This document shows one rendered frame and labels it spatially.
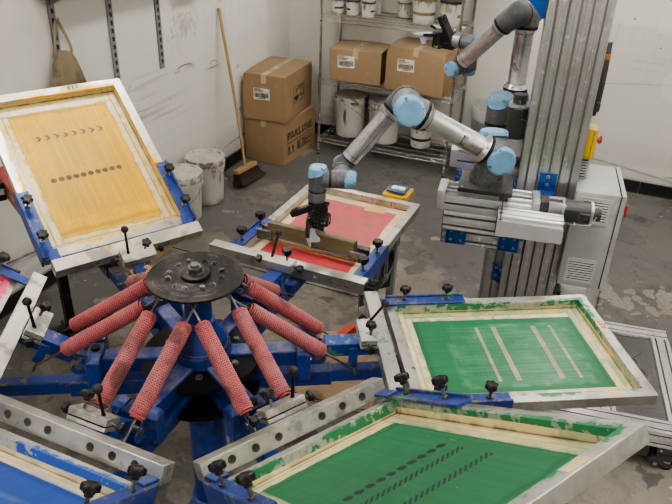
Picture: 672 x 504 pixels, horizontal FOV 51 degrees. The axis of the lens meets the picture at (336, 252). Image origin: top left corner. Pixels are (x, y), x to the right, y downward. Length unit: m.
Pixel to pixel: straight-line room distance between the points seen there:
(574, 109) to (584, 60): 0.20
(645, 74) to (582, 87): 3.17
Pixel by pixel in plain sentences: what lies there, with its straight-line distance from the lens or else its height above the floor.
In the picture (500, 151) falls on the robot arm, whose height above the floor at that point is 1.47.
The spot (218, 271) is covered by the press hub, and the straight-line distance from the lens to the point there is 2.22.
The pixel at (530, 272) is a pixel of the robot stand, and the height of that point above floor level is 0.77.
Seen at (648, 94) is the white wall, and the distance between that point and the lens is 6.26.
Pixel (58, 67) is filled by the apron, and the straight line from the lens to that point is 4.48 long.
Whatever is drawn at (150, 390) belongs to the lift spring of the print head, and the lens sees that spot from 2.05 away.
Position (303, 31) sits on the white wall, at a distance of 6.89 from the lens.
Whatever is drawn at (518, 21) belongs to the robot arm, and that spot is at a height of 1.83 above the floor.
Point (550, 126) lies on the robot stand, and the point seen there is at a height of 1.48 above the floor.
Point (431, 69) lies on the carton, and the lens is 5.98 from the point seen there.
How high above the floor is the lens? 2.46
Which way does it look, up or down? 30 degrees down
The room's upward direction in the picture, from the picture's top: 2 degrees clockwise
